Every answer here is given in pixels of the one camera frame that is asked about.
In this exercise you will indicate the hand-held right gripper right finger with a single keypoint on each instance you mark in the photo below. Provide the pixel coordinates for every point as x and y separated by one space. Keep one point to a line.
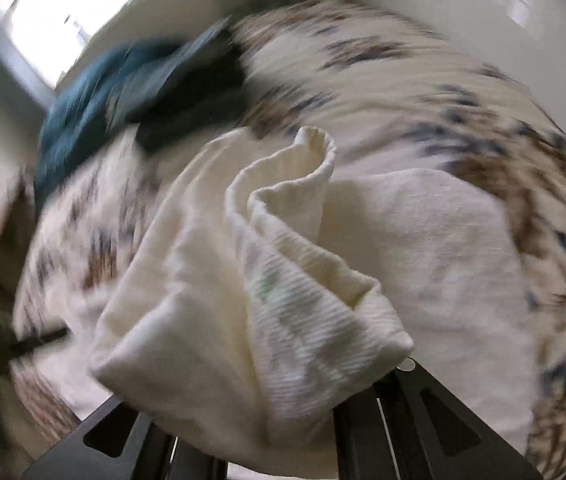
393 410

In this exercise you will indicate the teal cloth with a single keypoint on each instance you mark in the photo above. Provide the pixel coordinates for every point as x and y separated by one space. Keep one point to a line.
88 120

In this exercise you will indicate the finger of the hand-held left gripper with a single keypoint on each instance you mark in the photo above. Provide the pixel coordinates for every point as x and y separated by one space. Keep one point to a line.
38 341

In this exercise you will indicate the white pants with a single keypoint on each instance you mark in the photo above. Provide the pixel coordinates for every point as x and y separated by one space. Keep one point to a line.
288 280

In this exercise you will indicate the dark cloth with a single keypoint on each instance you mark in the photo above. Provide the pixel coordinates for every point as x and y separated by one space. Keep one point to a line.
188 95

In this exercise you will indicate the floral printed blanket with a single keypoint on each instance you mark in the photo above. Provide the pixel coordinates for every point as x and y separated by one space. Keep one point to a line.
413 90

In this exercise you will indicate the window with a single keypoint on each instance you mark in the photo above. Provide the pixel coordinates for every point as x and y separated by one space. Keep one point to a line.
58 15

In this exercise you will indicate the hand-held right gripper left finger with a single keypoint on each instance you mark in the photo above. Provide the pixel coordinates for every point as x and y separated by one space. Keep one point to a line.
128 440

